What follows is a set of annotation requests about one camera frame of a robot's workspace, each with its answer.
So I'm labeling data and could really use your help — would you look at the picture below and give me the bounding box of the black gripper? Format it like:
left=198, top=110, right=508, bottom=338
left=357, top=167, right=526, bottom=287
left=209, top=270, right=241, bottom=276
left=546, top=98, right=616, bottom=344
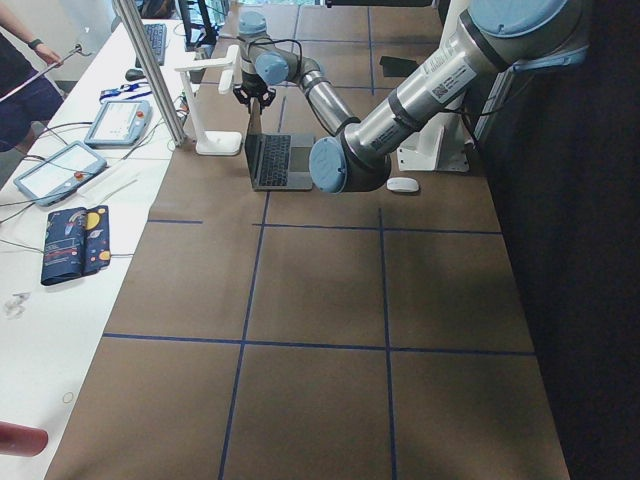
left=233, top=74, right=276, bottom=107

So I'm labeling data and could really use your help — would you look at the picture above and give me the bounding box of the grey laptop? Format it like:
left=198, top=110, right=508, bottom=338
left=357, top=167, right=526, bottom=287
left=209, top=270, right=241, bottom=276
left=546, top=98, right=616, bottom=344
left=244, top=99, right=315, bottom=191

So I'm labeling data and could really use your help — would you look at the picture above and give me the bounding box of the black mouse pad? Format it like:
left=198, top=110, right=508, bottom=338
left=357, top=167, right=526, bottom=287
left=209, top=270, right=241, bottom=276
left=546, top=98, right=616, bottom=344
left=379, top=55, right=418, bottom=78

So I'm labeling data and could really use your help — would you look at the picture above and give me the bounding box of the white computer mouse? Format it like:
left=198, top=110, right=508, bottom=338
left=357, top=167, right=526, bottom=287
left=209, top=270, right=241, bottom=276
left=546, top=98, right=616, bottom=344
left=386, top=177, right=420, bottom=194

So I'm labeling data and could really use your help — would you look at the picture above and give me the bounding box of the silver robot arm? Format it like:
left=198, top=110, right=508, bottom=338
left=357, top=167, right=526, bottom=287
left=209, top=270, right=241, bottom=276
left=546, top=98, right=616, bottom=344
left=235, top=1, right=592, bottom=193

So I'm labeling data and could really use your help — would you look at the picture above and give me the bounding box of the black computer mouse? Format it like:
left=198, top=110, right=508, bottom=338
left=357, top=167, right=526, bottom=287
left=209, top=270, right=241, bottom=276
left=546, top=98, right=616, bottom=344
left=125, top=68, right=146, bottom=82

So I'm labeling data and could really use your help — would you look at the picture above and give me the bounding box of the person hand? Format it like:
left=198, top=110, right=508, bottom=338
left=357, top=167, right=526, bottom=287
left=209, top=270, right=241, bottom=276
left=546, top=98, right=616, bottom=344
left=35, top=43, right=64, bottom=68

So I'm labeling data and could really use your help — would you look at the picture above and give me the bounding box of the black keyboard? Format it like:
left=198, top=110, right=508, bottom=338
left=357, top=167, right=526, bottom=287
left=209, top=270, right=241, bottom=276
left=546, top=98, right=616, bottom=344
left=144, top=23, right=167, bottom=66

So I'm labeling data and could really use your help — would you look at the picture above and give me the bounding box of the teach pendant far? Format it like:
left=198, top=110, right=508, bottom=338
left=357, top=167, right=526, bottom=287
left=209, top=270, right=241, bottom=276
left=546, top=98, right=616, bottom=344
left=84, top=100, right=151, bottom=148

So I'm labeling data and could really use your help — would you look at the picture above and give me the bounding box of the teach pendant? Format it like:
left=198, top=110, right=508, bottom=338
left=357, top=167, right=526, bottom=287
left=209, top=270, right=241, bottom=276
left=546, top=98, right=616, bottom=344
left=84, top=100, right=151, bottom=148
left=13, top=141, right=107, bottom=207

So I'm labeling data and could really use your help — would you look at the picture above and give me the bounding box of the person in dark clothes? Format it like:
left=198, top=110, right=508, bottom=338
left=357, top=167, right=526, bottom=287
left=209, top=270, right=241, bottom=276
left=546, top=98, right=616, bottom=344
left=1, top=2, right=63, bottom=154

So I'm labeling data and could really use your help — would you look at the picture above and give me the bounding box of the teach pendant near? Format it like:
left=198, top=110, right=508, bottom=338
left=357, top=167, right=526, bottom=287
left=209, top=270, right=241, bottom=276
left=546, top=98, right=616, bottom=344
left=13, top=141, right=107, bottom=207

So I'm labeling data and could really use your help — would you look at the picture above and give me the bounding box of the dark space pattern pouch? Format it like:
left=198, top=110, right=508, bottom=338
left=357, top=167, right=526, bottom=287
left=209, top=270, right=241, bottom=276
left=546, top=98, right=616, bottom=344
left=40, top=205, right=111, bottom=286

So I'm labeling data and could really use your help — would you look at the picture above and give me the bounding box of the red cylinder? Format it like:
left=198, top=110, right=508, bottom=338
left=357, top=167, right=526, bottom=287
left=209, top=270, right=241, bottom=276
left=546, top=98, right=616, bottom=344
left=0, top=422, right=49, bottom=457

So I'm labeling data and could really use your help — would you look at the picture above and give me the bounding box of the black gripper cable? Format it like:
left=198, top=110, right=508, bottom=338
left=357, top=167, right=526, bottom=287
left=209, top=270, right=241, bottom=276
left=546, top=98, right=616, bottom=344
left=246, top=37, right=304, bottom=71

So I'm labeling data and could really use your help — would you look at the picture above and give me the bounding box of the aluminium frame post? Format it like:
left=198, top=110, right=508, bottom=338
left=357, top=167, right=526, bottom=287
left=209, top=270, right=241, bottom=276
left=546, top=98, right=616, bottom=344
left=113, top=0, right=186, bottom=147

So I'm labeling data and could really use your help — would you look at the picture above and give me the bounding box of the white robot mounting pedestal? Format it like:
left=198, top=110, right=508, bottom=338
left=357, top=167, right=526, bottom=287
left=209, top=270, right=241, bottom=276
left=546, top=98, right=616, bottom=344
left=397, top=112, right=469, bottom=173

